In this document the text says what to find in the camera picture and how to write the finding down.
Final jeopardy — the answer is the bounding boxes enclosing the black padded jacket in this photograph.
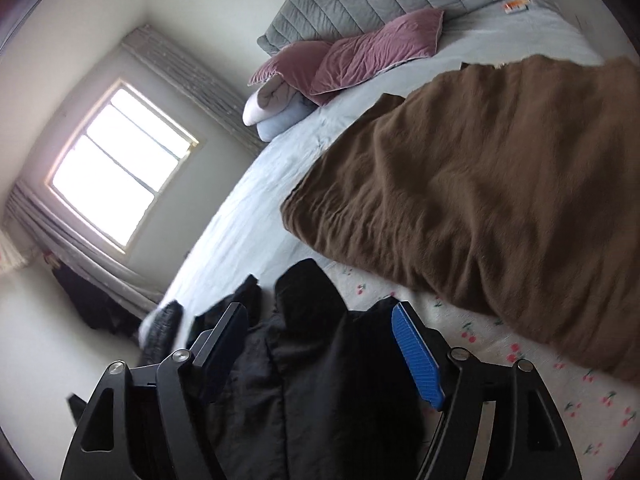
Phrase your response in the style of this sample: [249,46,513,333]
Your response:
[189,259,427,479]

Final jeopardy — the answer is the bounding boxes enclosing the dark clothes hanging by window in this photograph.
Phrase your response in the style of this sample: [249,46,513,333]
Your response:
[51,263,141,338]

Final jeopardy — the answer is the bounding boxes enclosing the bright bedroom window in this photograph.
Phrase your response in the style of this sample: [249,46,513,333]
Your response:
[46,78,200,254]

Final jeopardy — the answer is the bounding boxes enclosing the black quilted garment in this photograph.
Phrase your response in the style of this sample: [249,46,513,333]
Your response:
[138,301,183,366]

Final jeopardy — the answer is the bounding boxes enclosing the light grey bed sheet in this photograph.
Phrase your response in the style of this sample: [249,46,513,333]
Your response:
[161,0,603,348]

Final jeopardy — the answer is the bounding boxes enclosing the brown fleece blanket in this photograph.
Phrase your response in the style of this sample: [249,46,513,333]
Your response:
[281,55,639,383]

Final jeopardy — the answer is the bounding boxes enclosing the pink velvet pillow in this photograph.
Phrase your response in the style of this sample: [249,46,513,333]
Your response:
[248,9,445,105]

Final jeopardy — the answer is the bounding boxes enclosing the orange white small box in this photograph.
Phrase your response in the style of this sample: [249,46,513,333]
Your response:
[502,0,533,15]

